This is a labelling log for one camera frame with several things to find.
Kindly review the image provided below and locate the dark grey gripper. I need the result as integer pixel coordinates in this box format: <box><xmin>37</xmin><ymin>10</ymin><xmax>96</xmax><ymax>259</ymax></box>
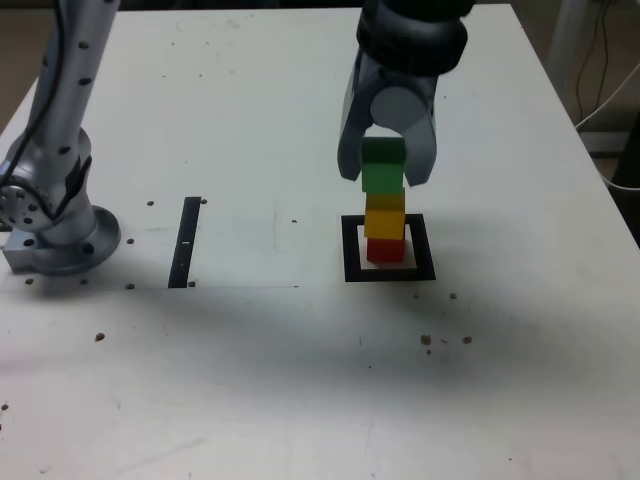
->
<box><xmin>336</xmin><ymin>49</ymin><xmax>441</xmax><ymax>190</ymax></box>

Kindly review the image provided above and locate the green cube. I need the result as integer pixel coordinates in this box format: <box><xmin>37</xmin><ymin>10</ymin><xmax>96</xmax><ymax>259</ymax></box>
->
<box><xmin>360</xmin><ymin>137</ymin><xmax>406</xmax><ymax>194</ymax></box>

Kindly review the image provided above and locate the yellow cube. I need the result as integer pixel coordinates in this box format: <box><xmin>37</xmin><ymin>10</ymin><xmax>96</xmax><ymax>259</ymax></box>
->
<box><xmin>363</xmin><ymin>187</ymin><xmax>406</xmax><ymax>241</ymax></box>

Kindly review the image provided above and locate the red cube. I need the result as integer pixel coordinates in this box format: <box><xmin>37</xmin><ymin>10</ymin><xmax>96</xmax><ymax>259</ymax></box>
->
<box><xmin>366</xmin><ymin>237</ymin><xmax>404</xmax><ymax>265</ymax></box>

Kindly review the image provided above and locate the black tape square outline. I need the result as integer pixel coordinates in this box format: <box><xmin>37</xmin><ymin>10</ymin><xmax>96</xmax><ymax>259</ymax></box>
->
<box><xmin>340</xmin><ymin>213</ymin><xmax>437</xmax><ymax>283</ymax></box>

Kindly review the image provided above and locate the black tape strip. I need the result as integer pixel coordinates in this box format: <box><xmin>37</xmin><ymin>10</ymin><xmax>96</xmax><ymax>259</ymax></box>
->
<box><xmin>167</xmin><ymin>196</ymin><xmax>202</xmax><ymax>290</ymax></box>

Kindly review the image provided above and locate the thin black cable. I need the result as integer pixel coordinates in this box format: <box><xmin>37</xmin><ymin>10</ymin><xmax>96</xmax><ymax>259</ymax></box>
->
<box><xmin>574</xmin><ymin>0</ymin><xmax>611</xmax><ymax>121</ymax></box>

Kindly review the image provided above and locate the white cable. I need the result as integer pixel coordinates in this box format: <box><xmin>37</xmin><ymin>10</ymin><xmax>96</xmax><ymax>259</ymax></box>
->
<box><xmin>573</xmin><ymin>62</ymin><xmax>640</xmax><ymax>132</ymax></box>

